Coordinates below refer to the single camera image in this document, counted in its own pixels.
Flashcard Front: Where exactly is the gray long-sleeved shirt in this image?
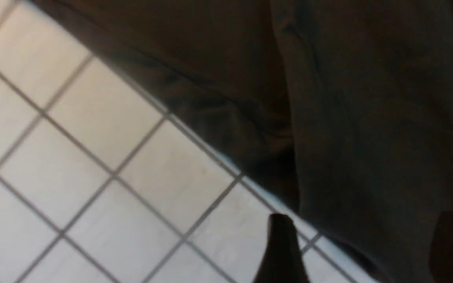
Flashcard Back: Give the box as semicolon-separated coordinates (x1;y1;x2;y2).
33;0;453;283

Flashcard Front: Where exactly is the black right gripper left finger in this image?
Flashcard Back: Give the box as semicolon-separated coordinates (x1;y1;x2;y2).
253;213;310;283

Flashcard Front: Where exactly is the white grid-pattern mat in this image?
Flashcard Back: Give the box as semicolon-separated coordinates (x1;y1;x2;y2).
0;0;373;283

